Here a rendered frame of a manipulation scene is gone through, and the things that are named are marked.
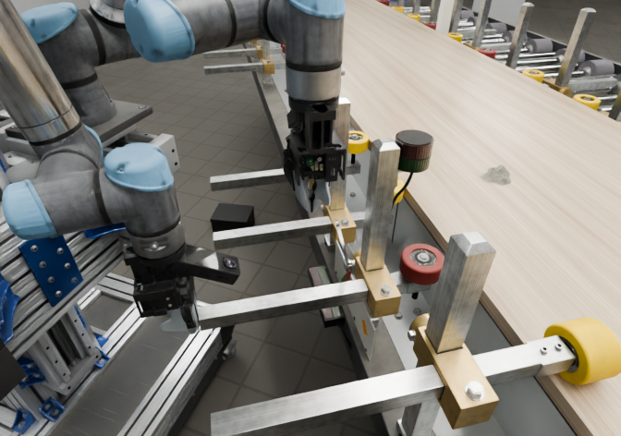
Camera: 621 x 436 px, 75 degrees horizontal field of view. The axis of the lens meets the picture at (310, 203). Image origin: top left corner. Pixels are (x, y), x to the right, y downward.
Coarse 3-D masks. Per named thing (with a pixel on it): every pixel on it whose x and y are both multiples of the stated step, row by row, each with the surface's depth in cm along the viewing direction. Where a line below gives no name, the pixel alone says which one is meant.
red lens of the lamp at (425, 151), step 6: (426, 132) 66; (396, 138) 64; (432, 138) 64; (402, 144) 63; (432, 144) 64; (402, 150) 63; (408, 150) 63; (414, 150) 62; (420, 150) 62; (426, 150) 63; (402, 156) 64; (408, 156) 63; (414, 156) 63; (420, 156) 63; (426, 156) 64
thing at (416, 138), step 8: (400, 136) 65; (408, 136) 65; (416, 136) 65; (424, 136) 65; (408, 144) 63; (416, 144) 62; (424, 144) 62; (416, 160) 64; (408, 176) 69; (400, 192) 70; (392, 208) 72
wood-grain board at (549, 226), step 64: (384, 64) 172; (448, 64) 172; (384, 128) 121; (448, 128) 121; (512, 128) 121; (576, 128) 121; (448, 192) 94; (512, 192) 94; (576, 192) 94; (512, 256) 76; (576, 256) 76; (512, 320) 65
